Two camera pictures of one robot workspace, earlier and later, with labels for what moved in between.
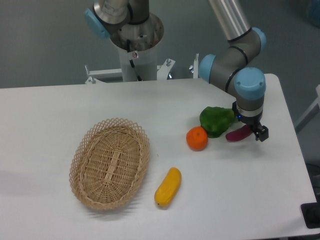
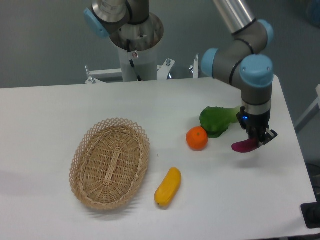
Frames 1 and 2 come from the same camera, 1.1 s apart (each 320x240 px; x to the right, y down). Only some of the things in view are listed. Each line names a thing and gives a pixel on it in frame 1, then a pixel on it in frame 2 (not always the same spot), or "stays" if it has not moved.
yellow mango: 166,192 stays
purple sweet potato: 239,134 to 245,145
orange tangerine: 197,138 stays
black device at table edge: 311,212 stays
